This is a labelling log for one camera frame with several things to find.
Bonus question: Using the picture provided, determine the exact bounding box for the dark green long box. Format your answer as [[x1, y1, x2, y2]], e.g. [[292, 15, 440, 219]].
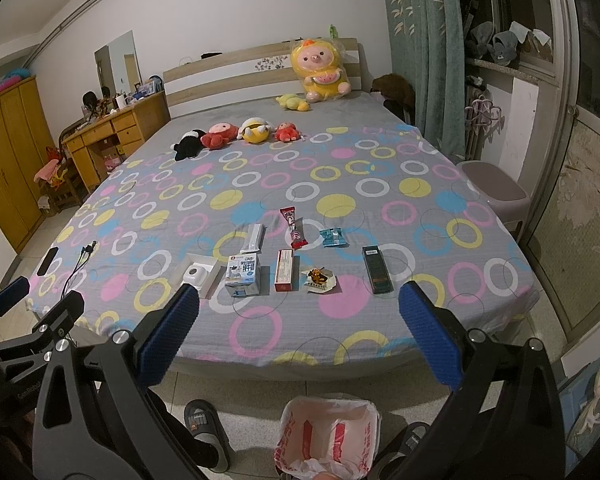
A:
[[362, 246, 393, 295]]

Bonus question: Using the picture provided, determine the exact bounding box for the white square box tray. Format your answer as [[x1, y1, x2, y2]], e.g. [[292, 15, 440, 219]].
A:
[[169, 252, 221, 299]]

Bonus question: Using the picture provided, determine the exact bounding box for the blue white milk carton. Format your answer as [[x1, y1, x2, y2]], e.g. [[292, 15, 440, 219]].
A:
[[224, 252, 260, 298]]

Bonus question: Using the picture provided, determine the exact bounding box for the orange snack wrapper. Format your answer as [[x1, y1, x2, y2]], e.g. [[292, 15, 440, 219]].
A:
[[301, 268, 337, 294]]

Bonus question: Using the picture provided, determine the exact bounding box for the blue snack packet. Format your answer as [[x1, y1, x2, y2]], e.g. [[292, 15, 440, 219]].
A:
[[320, 226, 349, 248]]

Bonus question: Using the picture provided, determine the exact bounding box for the red white medicine box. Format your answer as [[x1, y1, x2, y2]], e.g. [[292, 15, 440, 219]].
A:
[[274, 249, 297, 292]]

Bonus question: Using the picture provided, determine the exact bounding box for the red snack wrapper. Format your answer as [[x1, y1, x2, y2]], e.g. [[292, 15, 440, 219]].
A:
[[279, 206, 308, 250]]

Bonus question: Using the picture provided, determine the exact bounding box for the trash bin white bag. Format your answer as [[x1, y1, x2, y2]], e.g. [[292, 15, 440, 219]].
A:
[[273, 396, 381, 479]]

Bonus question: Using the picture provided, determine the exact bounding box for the black phone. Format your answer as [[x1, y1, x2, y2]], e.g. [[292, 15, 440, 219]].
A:
[[36, 247, 58, 276]]

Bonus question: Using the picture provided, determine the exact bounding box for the black left slipper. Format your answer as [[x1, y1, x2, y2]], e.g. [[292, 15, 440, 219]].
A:
[[184, 399, 232, 474]]

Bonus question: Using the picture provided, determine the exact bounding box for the black slipper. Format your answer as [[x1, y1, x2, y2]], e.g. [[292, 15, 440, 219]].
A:
[[184, 399, 232, 474], [377, 422, 430, 464]]

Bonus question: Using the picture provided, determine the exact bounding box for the black right slipper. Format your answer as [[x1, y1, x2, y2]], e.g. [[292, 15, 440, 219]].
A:
[[377, 422, 430, 464]]

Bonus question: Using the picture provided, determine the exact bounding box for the small wooden chair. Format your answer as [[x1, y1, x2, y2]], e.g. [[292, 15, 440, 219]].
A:
[[33, 146, 88, 214]]

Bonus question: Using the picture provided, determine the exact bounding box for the wooden wardrobe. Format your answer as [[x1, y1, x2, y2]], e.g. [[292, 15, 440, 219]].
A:
[[0, 77, 55, 252]]

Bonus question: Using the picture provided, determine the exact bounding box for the wooden desk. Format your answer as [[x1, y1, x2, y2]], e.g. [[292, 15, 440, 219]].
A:
[[60, 92, 171, 192]]

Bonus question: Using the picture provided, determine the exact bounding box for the bed with circle-pattern sheet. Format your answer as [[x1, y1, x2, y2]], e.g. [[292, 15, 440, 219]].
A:
[[27, 94, 539, 380]]

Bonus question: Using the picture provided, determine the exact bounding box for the black white plush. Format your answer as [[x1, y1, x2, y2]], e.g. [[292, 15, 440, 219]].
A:
[[172, 129, 207, 162]]

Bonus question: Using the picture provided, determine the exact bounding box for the red round plush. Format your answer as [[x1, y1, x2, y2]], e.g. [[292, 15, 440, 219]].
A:
[[200, 122, 238, 151]]

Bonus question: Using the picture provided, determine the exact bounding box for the yellow white plush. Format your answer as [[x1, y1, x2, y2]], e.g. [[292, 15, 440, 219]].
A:
[[237, 117, 272, 144]]

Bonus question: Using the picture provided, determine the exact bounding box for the brown plush by bed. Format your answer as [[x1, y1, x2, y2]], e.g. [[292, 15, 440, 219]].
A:
[[370, 74, 415, 108]]

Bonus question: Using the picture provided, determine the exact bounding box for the small red doll plush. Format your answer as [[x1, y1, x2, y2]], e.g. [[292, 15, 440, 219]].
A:
[[275, 122, 301, 143]]

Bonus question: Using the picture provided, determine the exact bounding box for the small yellow-green plush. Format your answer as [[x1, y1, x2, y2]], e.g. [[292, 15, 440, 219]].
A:
[[276, 93, 311, 112]]

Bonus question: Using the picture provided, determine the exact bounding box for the wooden striped headboard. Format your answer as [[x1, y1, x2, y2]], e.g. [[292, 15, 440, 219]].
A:
[[163, 38, 362, 118]]

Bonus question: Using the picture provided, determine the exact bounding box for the large yellow pig plush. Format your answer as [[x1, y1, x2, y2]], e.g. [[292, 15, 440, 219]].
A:
[[290, 38, 352, 103]]

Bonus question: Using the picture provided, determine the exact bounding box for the green patterned curtain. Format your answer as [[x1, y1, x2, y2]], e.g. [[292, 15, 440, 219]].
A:
[[385, 0, 466, 162]]

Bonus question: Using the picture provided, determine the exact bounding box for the wall mirror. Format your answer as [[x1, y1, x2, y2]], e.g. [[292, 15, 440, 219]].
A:
[[94, 30, 142, 96]]

